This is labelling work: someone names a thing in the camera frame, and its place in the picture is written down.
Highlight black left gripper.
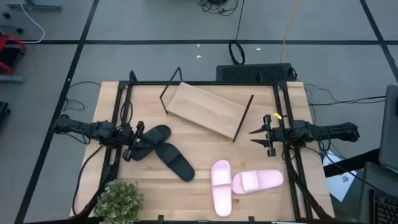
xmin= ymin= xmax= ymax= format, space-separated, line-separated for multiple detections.
xmin=122 ymin=120 xmax=156 ymax=162

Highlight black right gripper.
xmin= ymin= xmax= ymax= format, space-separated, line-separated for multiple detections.
xmin=249 ymin=114 xmax=295 ymax=157

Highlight black slide sandal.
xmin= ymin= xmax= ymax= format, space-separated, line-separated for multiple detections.
xmin=154 ymin=142 xmax=196 ymax=182
xmin=130 ymin=124 xmax=172 ymax=162

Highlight pink slide sandal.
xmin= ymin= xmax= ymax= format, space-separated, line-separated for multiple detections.
xmin=210 ymin=159 xmax=233 ymax=218
xmin=231 ymin=169 xmax=284 ymax=195

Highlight wooden shelf black metal frame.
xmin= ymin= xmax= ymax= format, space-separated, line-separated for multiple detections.
xmin=159 ymin=66 xmax=255 ymax=143

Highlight black keyboard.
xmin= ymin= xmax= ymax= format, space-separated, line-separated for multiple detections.
xmin=215 ymin=63 xmax=296 ymax=83
xmin=371 ymin=189 xmax=398 ymax=224

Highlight green artificial plant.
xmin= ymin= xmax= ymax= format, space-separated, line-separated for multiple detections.
xmin=94 ymin=179 xmax=144 ymax=223

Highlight white paper sheet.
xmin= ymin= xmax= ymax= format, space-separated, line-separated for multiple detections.
xmin=322 ymin=151 xmax=358 ymax=202

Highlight black desk leg bar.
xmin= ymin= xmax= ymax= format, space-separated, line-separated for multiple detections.
xmin=323 ymin=148 xmax=382 ymax=178

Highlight grey monitor back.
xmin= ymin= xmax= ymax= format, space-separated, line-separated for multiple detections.
xmin=378 ymin=84 xmax=398 ymax=174

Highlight red and black cart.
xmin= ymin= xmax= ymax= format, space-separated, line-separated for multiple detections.
xmin=0 ymin=33 xmax=27 ymax=75

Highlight grey desk foot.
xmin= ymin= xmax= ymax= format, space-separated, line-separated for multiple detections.
xmin=6 ymin=0 xmax=62 ymax=12

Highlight black metal table frame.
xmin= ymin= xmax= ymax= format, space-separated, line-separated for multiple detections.
xmin=71 ymin=70 xmax=335 ymax=224

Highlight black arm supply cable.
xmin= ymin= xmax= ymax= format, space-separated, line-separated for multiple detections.
xmin=72 ymin=144 xmax=105 ymax=217

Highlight thin black floor cable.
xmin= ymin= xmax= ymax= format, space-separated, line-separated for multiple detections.
xmin=62 ymin=80 xmax=102 ymax=112
xmin=303 ymin=83 xmax=386 ymax=107

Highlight black hanging cable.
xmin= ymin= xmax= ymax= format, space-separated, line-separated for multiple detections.
xmin=228 ymin=0 xmax=246 ymax=65

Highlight yellow hanging cable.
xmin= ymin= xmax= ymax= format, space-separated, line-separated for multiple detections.
xmin=279 ymin=0 xmax=302 ymax=64

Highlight black cable tangle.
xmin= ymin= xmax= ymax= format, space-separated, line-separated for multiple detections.
xmin=197 ymin=0 xmax=240 ymax=17

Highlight white floor cable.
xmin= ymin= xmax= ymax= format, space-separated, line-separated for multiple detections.
xmin=19 ymin=1 xmax=46 ymax=44

